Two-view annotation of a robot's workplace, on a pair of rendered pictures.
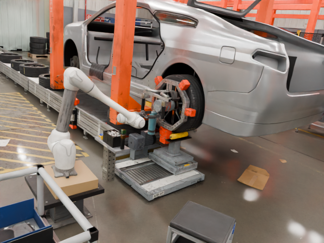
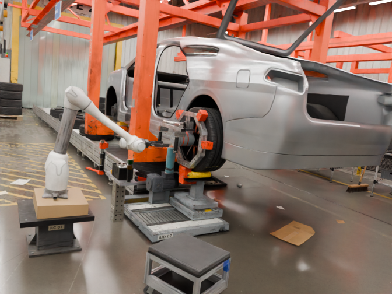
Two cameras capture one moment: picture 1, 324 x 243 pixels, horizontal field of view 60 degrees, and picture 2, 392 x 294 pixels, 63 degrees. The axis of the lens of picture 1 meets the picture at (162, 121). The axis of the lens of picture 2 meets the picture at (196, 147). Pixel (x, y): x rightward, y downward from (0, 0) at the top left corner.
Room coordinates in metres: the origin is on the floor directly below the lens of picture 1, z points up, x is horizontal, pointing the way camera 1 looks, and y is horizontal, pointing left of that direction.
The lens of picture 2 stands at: (-0.13, -0.66, 1.27)
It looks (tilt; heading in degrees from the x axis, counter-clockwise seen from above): 9 degrees down; 9
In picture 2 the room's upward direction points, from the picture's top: 6 degrees clockwise
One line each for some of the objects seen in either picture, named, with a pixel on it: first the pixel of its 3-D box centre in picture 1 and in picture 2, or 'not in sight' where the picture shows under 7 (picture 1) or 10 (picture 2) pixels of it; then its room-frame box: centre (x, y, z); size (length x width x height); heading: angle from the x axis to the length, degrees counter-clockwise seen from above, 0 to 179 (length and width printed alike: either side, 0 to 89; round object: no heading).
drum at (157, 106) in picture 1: (164, 105); (182, 139); (2.96, -0.01, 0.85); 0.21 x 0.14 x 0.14; 133
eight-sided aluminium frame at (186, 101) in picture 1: (169, 104); (188, 139); (3.01, -0.06, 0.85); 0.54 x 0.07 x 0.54; 43
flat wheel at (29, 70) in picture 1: (34, 70); (80, 123); (6.81, 3.27, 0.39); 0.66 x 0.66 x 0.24
